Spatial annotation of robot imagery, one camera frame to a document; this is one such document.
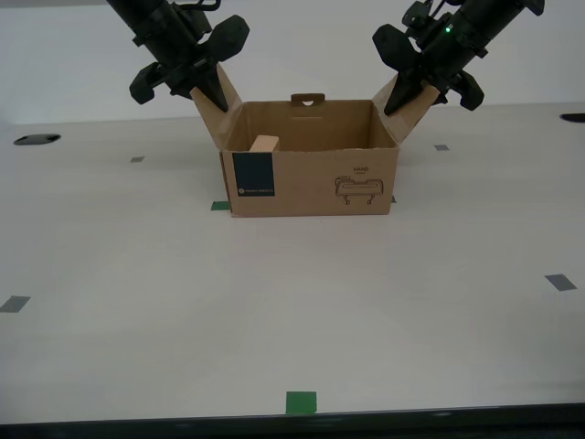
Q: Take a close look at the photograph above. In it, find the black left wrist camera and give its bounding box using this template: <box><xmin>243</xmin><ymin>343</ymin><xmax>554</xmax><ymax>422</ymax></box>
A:
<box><xmin>175</xmin><ymin>6</ymin><xmax>212</xmax><ymax>38</ymax></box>

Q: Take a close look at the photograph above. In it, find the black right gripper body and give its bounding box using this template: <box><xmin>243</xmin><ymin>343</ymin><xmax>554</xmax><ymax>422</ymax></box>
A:
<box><xmin>410</xmin><ymin>22</ymin><xmax>488</xmax><ymax>91</ymax></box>

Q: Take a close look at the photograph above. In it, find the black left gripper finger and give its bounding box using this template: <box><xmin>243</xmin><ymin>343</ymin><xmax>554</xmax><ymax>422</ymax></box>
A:
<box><xmin>194</xmin><ymin>15</ymin><xmax>250</xmax><ymax>112</ymax></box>
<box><xmin>129</xmin><ymin>61</ymin><xmax>173</xmax><ymax>105</ymax></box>

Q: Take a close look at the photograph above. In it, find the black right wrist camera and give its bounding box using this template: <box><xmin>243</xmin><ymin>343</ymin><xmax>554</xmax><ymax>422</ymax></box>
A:
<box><xmin>400</xmin><ymin>0</ymin><xmax>452</xmax><ymax>43</ymax></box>

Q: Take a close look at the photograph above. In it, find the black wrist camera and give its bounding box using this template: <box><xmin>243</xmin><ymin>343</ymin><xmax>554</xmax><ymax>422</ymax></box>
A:
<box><xmin>400</xmin><ymin>0</ymin><xmax>452</xmax><ymax>43</ymax></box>
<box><xmin>175</xmin><ymin>6</ymin><xmax>212</xmax><ymax>38</ymax></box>

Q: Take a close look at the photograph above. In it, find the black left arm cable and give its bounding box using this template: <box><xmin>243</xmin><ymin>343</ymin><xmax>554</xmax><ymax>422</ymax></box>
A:
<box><xmin>177</xmin><ymin>0</ymin><xmax>223</xmax><ymax>13</ymax></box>

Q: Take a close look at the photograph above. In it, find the light wooden block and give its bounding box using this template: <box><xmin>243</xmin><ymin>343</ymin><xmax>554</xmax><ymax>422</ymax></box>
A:
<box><xmin>249</xmin><ymin>135</ymin><xmax>279</xmax><ymax>153</ymax></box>

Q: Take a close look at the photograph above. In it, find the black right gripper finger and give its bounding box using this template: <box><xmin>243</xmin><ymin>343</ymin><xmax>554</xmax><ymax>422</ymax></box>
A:
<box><xmin>436</xmin><ymin>68</ymin><xmax>484</xmax><ymax>111</ymax></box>
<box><xmin>372</xmin><ymin>23</ymin><xmax>426</xmax><ymax>115</ymax></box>

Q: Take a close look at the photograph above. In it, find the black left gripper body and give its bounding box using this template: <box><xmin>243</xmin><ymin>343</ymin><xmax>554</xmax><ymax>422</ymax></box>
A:
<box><xmin>134</xmin><ymin>17</ymin><xmax>215</xmax><ymax>96</ymax></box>

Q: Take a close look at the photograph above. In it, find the brown cardboard box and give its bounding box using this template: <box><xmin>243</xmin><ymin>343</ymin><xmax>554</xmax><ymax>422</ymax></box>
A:
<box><xmin>190</xmin><ymin>63</ymin><xmax>441</xmax><ymax>219</ymax></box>

